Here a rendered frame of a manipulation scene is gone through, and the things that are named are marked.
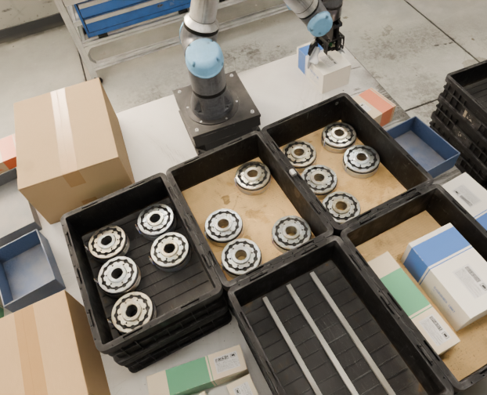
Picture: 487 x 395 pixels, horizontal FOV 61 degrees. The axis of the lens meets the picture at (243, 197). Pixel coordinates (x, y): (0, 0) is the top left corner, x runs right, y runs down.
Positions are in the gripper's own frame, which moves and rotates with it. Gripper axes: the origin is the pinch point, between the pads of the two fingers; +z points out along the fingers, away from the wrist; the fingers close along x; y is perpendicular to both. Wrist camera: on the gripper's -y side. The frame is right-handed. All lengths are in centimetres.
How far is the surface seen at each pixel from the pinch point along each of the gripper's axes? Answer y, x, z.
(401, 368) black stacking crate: 106, -44, -6
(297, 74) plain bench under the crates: -4.9, -8.5, 6.4
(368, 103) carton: 28.9, 0.7, -1.1
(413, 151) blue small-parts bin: 50, 5, 6
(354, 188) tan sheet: 60, -27, -7
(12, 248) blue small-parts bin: 26, -125, 2
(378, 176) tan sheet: 60, -18, -7
